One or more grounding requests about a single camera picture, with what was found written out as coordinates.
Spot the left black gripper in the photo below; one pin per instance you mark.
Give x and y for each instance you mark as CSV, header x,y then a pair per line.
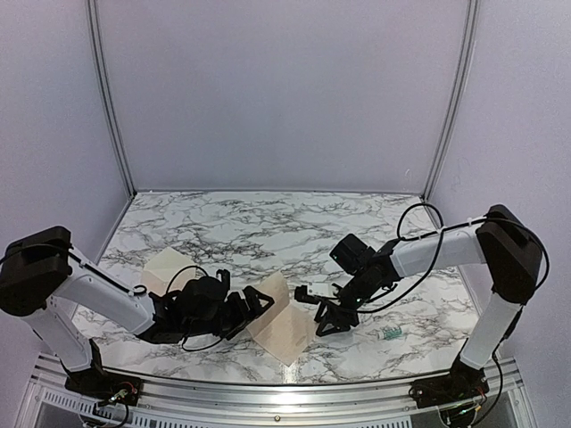
x,y
243,318

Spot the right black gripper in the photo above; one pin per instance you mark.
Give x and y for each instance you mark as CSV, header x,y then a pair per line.
x,y
335,316

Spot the cream paper letter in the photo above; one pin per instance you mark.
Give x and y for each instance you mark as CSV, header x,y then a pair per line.
x,y
284,330

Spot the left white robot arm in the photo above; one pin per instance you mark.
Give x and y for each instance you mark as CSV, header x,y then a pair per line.
x,y
39,270

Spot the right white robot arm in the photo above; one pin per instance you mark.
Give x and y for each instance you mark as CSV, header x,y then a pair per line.
x,y
502,260

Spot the small green white sticker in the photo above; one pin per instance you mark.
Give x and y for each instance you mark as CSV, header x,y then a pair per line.
x,y
389,332

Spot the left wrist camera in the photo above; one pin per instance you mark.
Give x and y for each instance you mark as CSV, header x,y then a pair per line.
x,y
224,277

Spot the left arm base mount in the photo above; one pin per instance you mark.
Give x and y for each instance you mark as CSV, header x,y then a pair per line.
x,y
98,383

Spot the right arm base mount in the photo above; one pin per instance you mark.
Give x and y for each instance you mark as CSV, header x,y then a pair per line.
x,y
462,382

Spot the aluminium front rail frame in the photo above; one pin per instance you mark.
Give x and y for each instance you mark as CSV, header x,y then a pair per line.
x,y
165,402

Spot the right aluminium corner post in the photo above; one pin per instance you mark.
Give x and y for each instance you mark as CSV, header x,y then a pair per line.
x,y
458,87

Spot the aluminium corner post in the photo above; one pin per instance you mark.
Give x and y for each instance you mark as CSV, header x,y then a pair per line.
x,y
458,87
104,86

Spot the left aluminium corner post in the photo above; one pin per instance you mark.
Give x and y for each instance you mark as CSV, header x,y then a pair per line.
x,y
104,86

